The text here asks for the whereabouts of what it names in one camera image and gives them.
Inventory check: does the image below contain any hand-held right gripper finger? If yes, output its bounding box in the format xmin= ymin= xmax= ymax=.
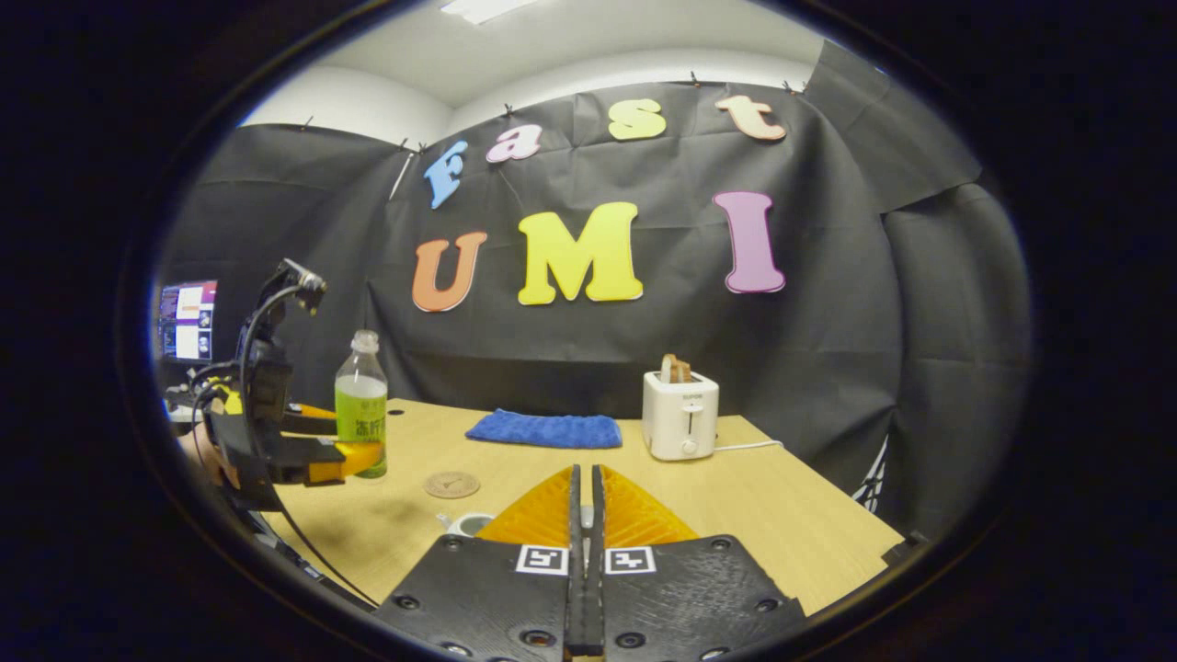
xmin=372 ymin=464 xmax=587 ymax=662
xmin=591 ymin=464 xmax=810 ymax=662

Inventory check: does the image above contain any clear water bottle green label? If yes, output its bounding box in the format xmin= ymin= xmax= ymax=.
xmin=335 ymin=330 xmax=389 ymax=480

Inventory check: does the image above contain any round cork coaster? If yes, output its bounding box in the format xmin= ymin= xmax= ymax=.
xmin=424 ymin=471 xmax=481 ymax=499

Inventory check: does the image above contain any computer monitor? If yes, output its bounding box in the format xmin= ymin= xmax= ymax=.
xmin=158 ymin=280 xmax=219 ymax=364

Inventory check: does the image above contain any blue towel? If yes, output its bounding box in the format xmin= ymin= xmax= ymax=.
xmin=465 ymin=408 xmax=623 ymax=450

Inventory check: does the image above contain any white toaster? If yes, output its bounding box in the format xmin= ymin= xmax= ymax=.
xmin=642 ymin=371 xmax=720 ymax=462

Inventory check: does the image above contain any black backdrop cloth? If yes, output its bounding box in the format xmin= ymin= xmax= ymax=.
xmin=156 ymin=83 xmax=1031 ymax=543

